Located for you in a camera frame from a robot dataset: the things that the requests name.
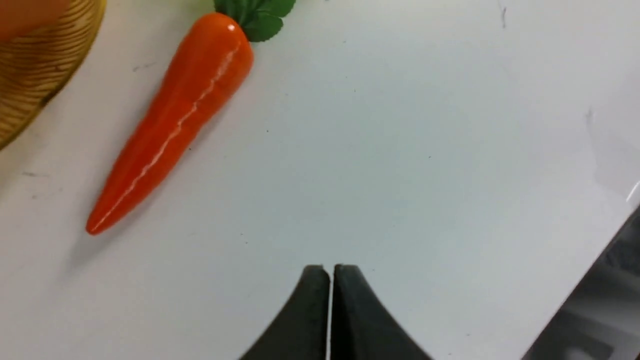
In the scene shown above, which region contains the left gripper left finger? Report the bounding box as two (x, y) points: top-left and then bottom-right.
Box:
(241, 265), (330, 360)

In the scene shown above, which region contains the toy carrot front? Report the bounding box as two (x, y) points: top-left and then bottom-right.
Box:
(85, 0), (295, 236)

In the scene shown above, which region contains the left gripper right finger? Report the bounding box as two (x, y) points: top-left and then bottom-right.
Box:
(330, 264), (431, 360)

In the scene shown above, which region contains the toy potato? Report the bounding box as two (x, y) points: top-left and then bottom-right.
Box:
(0, 0), (70, 42)

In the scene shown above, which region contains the amber ribbed plastic plate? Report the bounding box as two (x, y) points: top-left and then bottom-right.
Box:
(0, 0), (107, 148)

